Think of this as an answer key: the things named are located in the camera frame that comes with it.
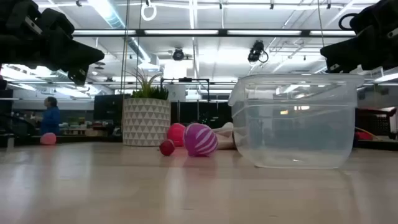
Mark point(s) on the red toy tomato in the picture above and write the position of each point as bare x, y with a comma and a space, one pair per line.
174, 133

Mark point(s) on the black screen panel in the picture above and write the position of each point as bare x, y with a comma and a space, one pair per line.
109, 109

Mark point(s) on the round black ceiling fixture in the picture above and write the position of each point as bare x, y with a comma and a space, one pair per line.
178, 54

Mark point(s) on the small red toy cherry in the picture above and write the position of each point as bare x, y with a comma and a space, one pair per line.
167, 147

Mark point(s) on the black metal stand frame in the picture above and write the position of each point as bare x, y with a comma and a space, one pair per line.
185, 79

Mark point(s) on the white sign board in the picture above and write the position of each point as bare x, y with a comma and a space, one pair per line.
176, 92

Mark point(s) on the potted succulent, white patterned pot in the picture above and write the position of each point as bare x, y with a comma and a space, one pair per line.
146, 121

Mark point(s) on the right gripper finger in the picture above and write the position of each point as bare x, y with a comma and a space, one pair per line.
357, 49
337, 69

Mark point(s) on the red and black cart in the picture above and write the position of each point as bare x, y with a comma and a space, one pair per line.
376, 123

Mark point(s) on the clear plastic tupperware container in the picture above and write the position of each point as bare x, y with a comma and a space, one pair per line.
295, 130

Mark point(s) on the black hanging camera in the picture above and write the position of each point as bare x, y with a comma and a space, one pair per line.
256, 51

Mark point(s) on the black overhead light bar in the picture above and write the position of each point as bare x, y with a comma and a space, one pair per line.
222, 32

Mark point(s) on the beige pink cloth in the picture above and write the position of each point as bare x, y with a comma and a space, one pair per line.
225, 141

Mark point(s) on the pink toy peach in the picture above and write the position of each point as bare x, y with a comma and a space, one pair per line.
48, 138

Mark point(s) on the purple white striped ball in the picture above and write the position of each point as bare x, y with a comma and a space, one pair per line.
200, 140

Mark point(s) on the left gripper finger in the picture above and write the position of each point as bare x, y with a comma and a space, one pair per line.
79, 76
77, 54

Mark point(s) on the person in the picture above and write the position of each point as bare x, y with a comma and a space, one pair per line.
51, 119

